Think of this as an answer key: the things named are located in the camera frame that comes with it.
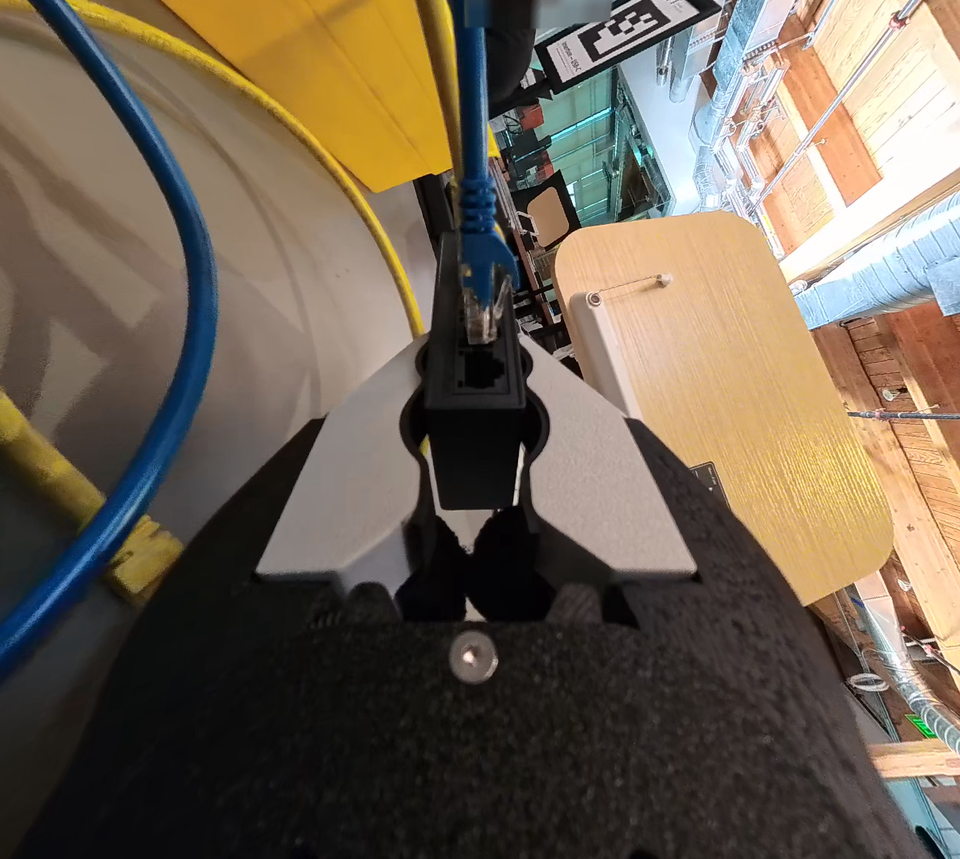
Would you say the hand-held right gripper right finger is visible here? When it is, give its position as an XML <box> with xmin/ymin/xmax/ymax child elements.
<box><xmin>480</xmin><ymin>337</ymin><xmax>700</xmax><ymax>624</ymax></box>

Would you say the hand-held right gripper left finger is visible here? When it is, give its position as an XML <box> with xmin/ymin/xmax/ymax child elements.
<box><xmin>255</xmin><ymin>337</ymin><xmax>470</xmax><ymax>624</ymax></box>

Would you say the black network switch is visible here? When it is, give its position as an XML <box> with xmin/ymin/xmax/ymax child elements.
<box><xmin>423</xmin><ymin>232</ymin><xmax>528</xmax><ymax>511</ymax></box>

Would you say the yellow plastic bin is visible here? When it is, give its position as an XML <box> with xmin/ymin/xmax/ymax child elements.
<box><xmin>48</xmin><ymin>0</ymin><xmax>500</xmax><ymax>194</ymax></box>

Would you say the blue ethernet cable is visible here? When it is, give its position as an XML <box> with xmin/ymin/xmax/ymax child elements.
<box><xmin>0</xmin><ymin>0</ymin><xmax>522</xmax><ymax>680</ymax></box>

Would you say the yellow ethernet cable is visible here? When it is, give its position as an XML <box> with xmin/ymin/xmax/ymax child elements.
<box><xmin>0</xmin><ymin>0</ymin><xmax>460</xmax><ymax>601</ymax></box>

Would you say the white plastic plate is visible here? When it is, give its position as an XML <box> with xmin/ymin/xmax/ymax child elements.
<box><xmin>568</xmin><ymin>289</ymin><xmax>640</xmax><ymax>419</ymax></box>

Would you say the light wooden board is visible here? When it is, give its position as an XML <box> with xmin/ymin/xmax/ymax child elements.
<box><xmin>553</xmin><ymin>211</ymin><xmax>895</xmax><ymax>607</ymax></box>

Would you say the black white printed tag plate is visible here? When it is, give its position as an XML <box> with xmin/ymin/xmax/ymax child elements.
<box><xmin>534</xmin><ymin>0</ymin><xmax>723</xmax><ymax>97</ymax></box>

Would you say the brown panel with black frame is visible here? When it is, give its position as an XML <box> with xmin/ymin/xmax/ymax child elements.
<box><xmin>512</xmin><ymin>170</ymin><xmax>584</xmax><ymax>250</ymax></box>

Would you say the silver flexible duct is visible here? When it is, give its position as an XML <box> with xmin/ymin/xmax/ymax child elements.
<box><xmin>847</xmin><ymin>589</ymin><xmax>960</xmax><ymax>755</ymax></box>

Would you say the silver insulated duct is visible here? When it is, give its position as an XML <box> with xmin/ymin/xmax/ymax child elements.
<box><xmin>793</xmin><ymin>193</ymin><xmax>960</xmax><ymax>331</ymax></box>

